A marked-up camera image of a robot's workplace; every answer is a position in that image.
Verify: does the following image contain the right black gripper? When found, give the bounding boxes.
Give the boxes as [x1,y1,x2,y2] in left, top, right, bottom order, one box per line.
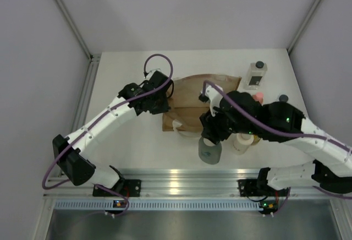
[201,99,258,145]

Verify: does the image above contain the round white jar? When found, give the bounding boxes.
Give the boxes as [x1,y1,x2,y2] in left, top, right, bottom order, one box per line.
[233,133,254,155]

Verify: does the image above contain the brown canvas tote bag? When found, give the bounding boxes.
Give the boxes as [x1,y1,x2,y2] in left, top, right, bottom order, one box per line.
[162,74,241,138]

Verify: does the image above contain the yellow bottle red cap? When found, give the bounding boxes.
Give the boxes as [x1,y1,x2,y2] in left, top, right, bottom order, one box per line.
[252,135,261,145]

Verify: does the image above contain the orange bottle pink cap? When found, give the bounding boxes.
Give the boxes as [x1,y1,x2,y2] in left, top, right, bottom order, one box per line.
[252,92,263,104]

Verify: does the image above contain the clear bottle black cap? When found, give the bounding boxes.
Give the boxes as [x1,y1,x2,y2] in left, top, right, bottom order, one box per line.
[244,61,267,90]

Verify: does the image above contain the white bottle dark cap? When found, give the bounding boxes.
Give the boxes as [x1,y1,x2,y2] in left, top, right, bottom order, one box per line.
[278,94,289,103]

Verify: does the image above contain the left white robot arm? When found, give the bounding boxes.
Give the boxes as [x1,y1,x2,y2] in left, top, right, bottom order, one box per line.
[52,71,173,196]

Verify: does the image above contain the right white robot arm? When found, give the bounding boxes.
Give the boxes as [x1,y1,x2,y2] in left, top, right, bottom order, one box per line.
[199,80,351,198]

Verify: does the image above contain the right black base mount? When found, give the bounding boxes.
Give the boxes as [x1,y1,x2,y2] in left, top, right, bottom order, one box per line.
[238,179,268,198]

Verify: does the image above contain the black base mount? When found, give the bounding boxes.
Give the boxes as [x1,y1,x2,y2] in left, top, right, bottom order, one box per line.
[238,179,268,198]
[92,179,141,198]

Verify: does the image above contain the aluminium mounting rail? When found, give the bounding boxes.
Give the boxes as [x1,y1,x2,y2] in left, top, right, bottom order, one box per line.
[43,169,332,200]

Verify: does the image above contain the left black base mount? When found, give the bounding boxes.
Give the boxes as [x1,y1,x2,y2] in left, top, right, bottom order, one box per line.
[92,179,141,198]

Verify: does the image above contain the slotted grey cable duct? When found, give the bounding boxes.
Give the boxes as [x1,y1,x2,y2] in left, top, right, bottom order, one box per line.
[54,199,274,211]

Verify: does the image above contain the left aluminium frame post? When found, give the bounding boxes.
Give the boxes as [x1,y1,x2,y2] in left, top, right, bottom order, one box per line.
[53,0,92,61]

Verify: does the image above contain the aluminium frame post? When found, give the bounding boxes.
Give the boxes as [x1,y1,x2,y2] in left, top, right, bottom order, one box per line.
[287,0,324,56]
[53,0,92,61]

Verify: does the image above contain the right aluminium frame post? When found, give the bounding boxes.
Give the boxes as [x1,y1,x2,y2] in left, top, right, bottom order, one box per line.
[287,0,324,56]

